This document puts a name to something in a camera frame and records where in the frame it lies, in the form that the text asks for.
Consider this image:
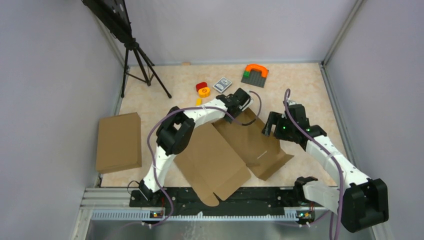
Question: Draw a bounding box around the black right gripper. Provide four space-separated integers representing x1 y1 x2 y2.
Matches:
261 111 295 143

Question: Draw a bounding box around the yellow rectangular block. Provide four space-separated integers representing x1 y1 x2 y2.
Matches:
195 98 202 106

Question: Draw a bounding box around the large cardboard box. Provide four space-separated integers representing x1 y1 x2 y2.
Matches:
174 118 293 207

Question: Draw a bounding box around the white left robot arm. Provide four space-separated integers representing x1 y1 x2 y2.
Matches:
138 88 255 207

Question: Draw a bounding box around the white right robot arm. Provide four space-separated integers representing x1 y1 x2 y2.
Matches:
262 104 389 233

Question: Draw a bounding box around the blue playing card box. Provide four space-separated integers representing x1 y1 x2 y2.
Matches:
212 77 233 94

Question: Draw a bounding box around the small folded cardboard box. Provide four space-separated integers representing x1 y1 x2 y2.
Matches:
95 112 142 174

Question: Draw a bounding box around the yellow oval toy block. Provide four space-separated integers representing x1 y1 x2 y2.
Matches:
198 87 211 98

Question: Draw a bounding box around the red oval plastic block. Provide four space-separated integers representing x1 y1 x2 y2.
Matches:
195 81 208 92

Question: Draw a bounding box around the orange arch toy block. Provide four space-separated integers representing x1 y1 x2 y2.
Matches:
244 63 269 78

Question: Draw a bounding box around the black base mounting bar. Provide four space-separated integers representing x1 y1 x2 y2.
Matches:
129 187 320 217

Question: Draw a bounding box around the black tripod stand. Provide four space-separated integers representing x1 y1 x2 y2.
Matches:
82 0 172 99

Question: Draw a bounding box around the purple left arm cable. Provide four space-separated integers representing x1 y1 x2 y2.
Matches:
146 90 263 229

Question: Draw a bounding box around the grey lego base plate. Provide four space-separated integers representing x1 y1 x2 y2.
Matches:
241 70 267 88

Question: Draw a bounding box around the aluminium front rail frame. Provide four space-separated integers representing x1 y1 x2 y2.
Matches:
72 178 389 240

